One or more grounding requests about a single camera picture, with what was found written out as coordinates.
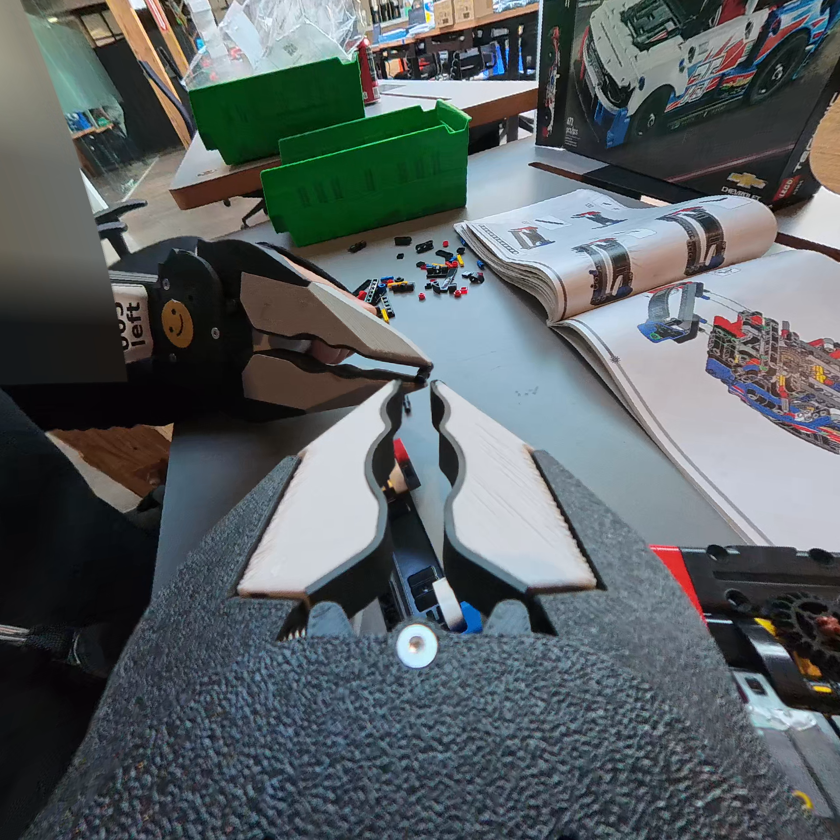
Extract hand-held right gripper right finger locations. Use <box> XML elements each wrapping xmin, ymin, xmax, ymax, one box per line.
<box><xmin>431</xmin><ymin>381</ymin><xmax>599</xmax><ymax>618</ymax></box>

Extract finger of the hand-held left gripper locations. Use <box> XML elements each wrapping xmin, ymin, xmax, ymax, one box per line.
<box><xmin>241</xmin><ymin>269</ymin><xmax>434</xmax><ymax>372</ymax></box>
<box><xmin>241</xmin><ymin>352</ymin><xmax>424</xmax><ymax>421</ymax></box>

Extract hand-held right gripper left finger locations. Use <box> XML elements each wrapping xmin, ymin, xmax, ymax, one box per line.
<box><xmin>237</xmin><ymin>381</ymin><xmax>405</xmax><ymax>618</ymax></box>

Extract small toy brick assembly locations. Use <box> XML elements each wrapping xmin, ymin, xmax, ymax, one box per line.
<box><xmin>381</xmin><ymin>440</ymin><xmax>487</xmax><ymax>637</ymax></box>

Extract pile of small brick pieces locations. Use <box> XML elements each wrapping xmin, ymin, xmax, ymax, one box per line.
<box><xmin>348</xmin><ymin>234</ymin><xmax>489</xmax><ymax>322</ymax></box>

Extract red black toy race car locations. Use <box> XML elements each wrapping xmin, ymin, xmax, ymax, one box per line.
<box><xmin>653</xmin><ymin>542</ymin><xmax>840</xmax><ymax>815</ymax></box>

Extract person's left forearm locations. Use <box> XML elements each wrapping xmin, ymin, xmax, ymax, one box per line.
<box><xmin>0</xmin><ymin>378</ymin><xmax>178</xmax><ymax>431</ymax></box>

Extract grey desk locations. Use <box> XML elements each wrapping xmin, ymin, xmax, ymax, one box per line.
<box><xmin>151</xmin><ymin>138</ymin><xmax>840</xmax><ymax>618</ymax></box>

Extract green storage bin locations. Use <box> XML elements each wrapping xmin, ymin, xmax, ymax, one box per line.
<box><xmin>188</xmin><ymin>46</ymin><xmax>368</xmax><ymax>168</ymax></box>
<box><xmin>260</xmin><ymin>103</ymin><xmax>471</xmax><ymax>248</ymax></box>

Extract black office chair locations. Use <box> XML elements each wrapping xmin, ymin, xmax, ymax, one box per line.
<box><xmin>90</xmin><ymin>197</ymin><xmax>148</xmax><ymax>261</ymax></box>

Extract open instruction booklet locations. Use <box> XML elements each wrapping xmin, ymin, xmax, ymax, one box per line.
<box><xmin>453</xmin><ymin>188</ymin><xmax>840</xmax><ymax>552</ymax></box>

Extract red drink can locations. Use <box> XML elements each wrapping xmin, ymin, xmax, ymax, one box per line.
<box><xmin>355</xmin><ymin>37</ymin><xmax>382</xmax><ymax>106</ymax></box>

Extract person's black clothing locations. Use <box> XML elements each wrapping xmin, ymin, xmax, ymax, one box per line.
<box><xmin>0</xmin><ymin>388</ymin><xmax>172</xmax><ymax>840</ymax></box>

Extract clear plastic bags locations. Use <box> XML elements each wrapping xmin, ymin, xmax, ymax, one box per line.
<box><xmin>184</xmin><ymin>0</ymin><xmax>362</xmax><ymax>90</ymax></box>

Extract toy set box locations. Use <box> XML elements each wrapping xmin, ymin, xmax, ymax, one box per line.
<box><xmin>532</xmin><ymin>0</ymin><xmax>840</xmax><ymax>211</ymax></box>

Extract wooden post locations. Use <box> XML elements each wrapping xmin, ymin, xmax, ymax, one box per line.
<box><xmin>53</xmin><ymin>423</ymin><xmax>172</xmax><ymax>500</ymax></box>

